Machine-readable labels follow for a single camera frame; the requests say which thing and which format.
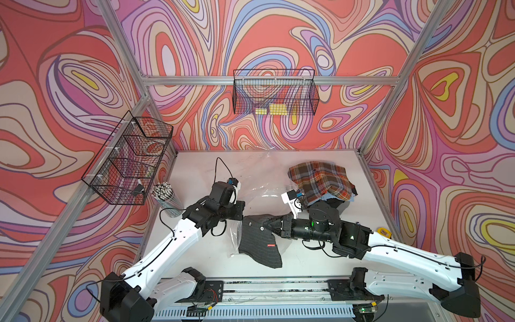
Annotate dark grey pinstripe shirt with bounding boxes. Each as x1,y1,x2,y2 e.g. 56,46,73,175
238,215,282,268

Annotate clear plastic vacuum bag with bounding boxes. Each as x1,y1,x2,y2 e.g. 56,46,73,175
221,150,317,268

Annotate multicolour tartan plaid shirt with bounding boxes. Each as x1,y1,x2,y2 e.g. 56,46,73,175
287,161,355,205

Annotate black button shirt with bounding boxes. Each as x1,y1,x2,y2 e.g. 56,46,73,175
305,186,358,213

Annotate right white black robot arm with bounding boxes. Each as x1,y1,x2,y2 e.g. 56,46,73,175
255,201,485,319

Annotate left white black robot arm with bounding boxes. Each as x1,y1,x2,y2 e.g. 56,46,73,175
99,178,245,321

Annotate yellow tape measure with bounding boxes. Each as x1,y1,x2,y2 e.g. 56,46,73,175
377,228,392,238

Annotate yellow sticky note pads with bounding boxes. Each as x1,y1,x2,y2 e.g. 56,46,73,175
254,103,288,116

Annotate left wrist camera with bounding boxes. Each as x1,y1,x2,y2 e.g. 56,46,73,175
227,177,241,191

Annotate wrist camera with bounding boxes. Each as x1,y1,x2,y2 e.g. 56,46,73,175
227,177,241,191
281,190,304,209

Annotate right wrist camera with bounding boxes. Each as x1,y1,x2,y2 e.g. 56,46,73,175
281,190,304,209

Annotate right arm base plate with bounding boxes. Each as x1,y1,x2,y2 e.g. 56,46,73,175
327,279,385,303

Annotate aluminium frame rail front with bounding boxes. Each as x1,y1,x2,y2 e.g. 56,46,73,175
108,275,447,322

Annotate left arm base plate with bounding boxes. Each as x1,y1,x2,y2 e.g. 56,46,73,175
176,280,224,304

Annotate left black wire basket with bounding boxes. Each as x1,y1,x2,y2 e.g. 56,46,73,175
81,111,174,205

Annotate black wire basket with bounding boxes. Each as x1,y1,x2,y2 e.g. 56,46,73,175
232,68,320,116
81,111,174,205

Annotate back black wire basket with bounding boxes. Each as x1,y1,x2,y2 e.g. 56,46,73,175
232,68,320,116

